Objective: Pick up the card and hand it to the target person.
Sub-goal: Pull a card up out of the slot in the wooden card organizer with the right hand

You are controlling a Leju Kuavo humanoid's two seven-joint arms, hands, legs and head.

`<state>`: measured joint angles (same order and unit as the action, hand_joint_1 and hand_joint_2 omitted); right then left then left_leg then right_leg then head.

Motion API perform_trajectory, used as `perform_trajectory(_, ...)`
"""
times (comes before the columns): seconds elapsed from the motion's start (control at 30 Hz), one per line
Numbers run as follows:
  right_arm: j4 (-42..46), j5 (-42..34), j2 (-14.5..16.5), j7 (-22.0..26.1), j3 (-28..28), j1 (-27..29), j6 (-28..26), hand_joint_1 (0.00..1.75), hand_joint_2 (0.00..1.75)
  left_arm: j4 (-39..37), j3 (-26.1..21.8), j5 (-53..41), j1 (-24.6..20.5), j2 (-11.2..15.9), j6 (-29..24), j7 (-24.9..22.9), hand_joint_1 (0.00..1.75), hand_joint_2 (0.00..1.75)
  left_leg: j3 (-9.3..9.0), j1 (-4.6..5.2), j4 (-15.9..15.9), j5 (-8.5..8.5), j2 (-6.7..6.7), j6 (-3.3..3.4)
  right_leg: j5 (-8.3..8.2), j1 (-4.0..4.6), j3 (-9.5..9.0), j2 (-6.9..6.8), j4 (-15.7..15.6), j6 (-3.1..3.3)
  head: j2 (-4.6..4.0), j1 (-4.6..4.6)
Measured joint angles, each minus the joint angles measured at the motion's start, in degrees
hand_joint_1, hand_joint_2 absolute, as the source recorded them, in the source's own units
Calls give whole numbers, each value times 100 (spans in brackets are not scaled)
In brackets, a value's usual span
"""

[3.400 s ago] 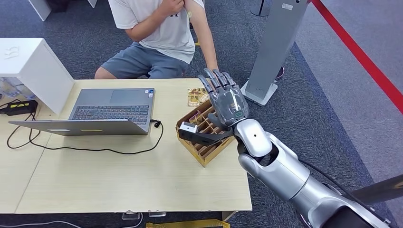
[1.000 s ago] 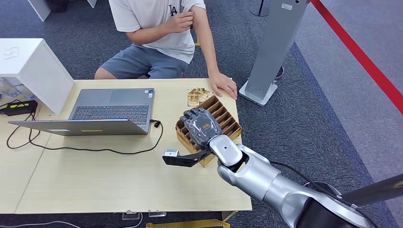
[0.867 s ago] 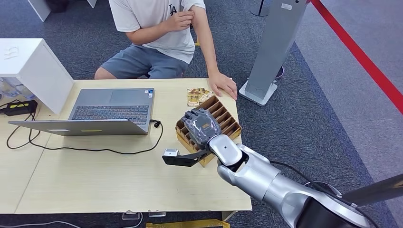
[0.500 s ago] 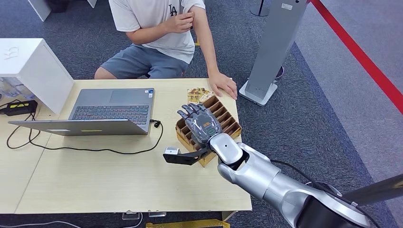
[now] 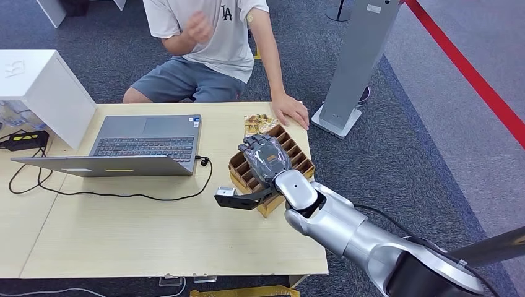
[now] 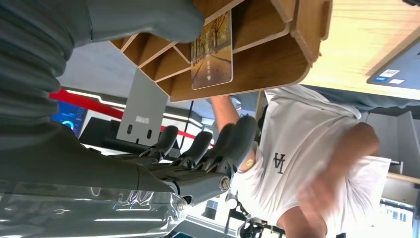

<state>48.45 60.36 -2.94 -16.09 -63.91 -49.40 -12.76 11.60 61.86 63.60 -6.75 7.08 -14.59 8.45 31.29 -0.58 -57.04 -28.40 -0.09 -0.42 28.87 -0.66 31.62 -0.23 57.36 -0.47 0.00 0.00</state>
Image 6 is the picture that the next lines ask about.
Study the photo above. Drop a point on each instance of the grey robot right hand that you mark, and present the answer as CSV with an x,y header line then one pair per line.
x,y
82,170

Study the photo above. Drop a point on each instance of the grey metal stand plate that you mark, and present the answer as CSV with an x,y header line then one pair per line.
x,y
142,105

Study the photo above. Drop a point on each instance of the grey laptop with stickers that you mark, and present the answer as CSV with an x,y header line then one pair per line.
x,y
407,65

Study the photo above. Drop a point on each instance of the wooden slotted card holder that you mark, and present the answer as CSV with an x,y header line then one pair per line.
x,y
262,72

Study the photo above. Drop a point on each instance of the person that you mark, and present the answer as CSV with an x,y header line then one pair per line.
x,y
295,131

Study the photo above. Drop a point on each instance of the ribbed grey right arm sleeve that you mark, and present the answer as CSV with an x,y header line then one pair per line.
x,y
29,65

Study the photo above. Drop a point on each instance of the blue display screen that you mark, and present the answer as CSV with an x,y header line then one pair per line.
x,y
69,118

